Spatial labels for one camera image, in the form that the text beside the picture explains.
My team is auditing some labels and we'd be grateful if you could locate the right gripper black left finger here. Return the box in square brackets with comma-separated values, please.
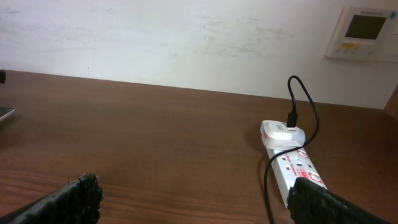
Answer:
[1, 173, 103, 224]

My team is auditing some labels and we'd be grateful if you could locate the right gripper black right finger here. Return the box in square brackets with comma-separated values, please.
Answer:
[287, 177, 389, 224]

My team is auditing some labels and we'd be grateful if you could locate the black USB charging cable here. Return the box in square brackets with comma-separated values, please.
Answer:
[262, 75, 320, 224]

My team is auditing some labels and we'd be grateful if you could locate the black Samsung Galaxy flip phone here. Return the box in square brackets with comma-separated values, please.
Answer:
[0, 107, 15, 121]

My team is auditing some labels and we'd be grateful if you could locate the white USB charger adapter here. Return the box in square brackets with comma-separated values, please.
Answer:
[260, 120, 305, 151]

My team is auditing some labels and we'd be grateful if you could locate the white power strip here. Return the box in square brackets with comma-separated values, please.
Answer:
[266, 148, 326, 205]

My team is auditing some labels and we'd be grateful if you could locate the wall thermostat control panel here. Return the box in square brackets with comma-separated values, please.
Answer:
[326, 7, 397, 63]

